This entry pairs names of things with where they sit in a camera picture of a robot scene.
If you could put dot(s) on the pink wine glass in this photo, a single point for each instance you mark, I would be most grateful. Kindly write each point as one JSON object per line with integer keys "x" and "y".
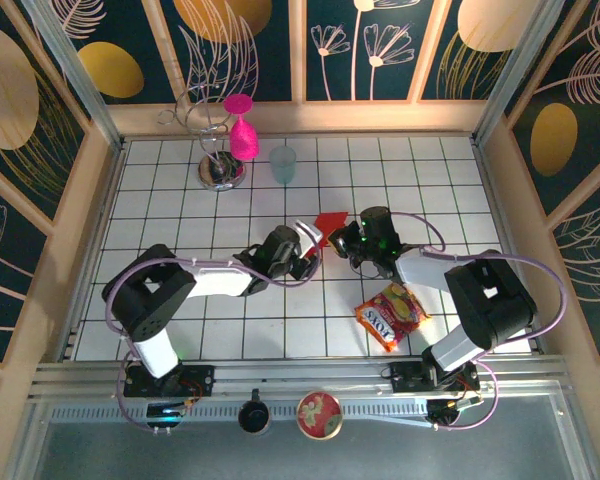
{"x": 244, "y": 140}

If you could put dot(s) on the black mug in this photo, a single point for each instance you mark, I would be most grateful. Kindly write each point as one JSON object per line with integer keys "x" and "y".
{"x": 254, "y": 417}

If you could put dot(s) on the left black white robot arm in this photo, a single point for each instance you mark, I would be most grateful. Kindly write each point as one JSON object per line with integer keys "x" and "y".
{"x": 145, "y": 295}

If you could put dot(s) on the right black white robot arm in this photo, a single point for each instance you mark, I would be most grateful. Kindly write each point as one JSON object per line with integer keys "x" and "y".
{"x": 490, "y": 300}

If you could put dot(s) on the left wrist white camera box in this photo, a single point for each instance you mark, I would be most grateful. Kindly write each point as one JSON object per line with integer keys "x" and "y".
{"x": 307, "y": 235}

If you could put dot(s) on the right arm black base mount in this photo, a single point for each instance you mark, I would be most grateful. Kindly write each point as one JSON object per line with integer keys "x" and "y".
{"x": 405, "y": 377}

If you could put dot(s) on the black electronics box blue light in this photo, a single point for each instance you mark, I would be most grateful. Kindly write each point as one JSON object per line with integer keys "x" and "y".
{"x": 165, "y": 416}

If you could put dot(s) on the aluminium table rail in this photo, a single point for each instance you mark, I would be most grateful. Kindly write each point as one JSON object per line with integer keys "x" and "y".
{"x": 300, "y": 372}

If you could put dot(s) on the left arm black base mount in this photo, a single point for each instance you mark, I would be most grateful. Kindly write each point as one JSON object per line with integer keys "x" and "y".
{"x": 197, "y": 380}

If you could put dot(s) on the translucent pale blue cup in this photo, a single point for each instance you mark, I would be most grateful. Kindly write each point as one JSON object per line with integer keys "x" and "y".
{"x": 283, "y": 165}

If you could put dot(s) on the orange Fox's candy bag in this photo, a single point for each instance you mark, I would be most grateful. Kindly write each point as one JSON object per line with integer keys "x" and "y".
{"x": 392, "y": 312}

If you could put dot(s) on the red round floral bowl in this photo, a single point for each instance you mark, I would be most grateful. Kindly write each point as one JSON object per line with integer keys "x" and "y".
{"x": 319, "y": 415}

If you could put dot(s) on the red cloth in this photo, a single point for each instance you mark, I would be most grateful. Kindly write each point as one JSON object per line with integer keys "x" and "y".
{"x": 330, "y": 222}

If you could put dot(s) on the aluminium frame post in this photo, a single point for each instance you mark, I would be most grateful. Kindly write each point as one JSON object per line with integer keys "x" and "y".
{"x": 76, "y": 75}
{"x": 519, "y": 75}

